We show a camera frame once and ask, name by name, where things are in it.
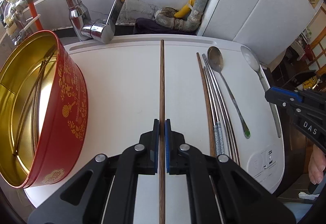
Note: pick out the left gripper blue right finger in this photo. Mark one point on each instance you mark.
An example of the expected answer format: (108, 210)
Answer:
(175, 163)

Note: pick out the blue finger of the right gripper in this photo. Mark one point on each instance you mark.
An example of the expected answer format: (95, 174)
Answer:
(279, 103)
(285, 95)

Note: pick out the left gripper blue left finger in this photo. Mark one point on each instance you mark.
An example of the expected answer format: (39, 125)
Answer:
(148, 164)

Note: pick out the translucent green plastic spoon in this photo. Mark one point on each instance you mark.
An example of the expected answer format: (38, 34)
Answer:
(253, 62)

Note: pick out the plain steel chopstick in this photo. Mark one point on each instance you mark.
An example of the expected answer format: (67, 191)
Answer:
(225, 115)
(226, 147)

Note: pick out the steel spoon green clover handle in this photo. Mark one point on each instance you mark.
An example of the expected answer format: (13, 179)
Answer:
(215, 60)

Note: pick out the patterned handle steel chopstick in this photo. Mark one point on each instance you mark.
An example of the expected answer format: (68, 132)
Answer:
(213, 110)

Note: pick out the long single wooden chopstick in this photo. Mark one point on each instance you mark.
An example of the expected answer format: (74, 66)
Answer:
(25, 116)

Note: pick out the chrome kitchen faucet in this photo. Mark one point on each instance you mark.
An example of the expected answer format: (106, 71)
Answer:
(86, 28)

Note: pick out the right hand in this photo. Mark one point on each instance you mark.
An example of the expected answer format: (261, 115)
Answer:
(316, 165)

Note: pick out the yellow cartoon sign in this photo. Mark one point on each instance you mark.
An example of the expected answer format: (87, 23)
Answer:
(311, 83)

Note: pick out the white cutting board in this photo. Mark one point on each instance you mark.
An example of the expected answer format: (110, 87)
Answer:
(123, 87)

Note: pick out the red gold round tin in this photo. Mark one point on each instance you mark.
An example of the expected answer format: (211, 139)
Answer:
(63, 113)

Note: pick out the dark cloth rag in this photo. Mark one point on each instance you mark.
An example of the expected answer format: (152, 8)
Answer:
(147, 26)

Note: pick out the grey metal pipe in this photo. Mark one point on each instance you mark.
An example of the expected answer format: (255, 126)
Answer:
(187, 19)

